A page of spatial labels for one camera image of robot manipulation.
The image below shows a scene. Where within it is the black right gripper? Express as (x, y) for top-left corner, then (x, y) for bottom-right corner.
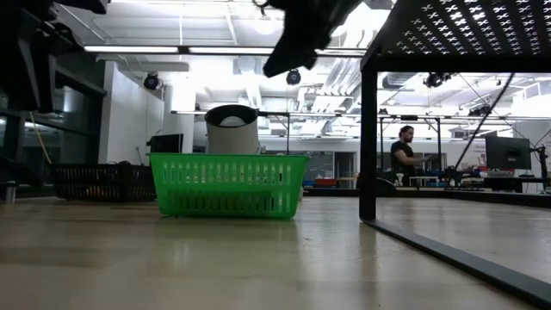
(262, 0), (363, 79)

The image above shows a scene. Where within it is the green plastic basket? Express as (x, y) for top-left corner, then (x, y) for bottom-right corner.
(148, 152), (311, 220)

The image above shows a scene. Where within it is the black plastic basket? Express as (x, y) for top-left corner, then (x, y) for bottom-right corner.
(50, 160), (158, 203)

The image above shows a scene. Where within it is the white desk lamp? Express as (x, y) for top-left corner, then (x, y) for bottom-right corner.
(203, 104), (262, 155)

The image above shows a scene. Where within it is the black perforated metal shelf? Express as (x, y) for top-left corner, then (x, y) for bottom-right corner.
(359, 0), (551, 307)

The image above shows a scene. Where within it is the person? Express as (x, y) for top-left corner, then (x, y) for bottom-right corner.
(389, 124), (432, 181)

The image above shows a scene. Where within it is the black table clamp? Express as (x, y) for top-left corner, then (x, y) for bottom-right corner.
(355, 171), (398, 195)

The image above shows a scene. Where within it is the black computer monitor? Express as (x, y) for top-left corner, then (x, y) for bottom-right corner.
(485, 135), (533, 171)
(147, 133), (185, 155)

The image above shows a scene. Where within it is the black monitor stand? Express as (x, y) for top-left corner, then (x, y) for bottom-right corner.
(532, 145), (550, 193)

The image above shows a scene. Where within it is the small grey cylinder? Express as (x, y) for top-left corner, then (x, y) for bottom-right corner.
(0, 180), (18, 204)

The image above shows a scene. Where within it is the black background workstation frame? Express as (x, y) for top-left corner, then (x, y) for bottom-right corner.
(378, 114), (443, 182)

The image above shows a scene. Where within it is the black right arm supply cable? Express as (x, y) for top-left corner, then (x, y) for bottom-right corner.
(454, 71), (517, 173)

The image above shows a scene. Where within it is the yellow extension cord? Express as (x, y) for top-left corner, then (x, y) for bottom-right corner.
(28, 111), (53, 165)

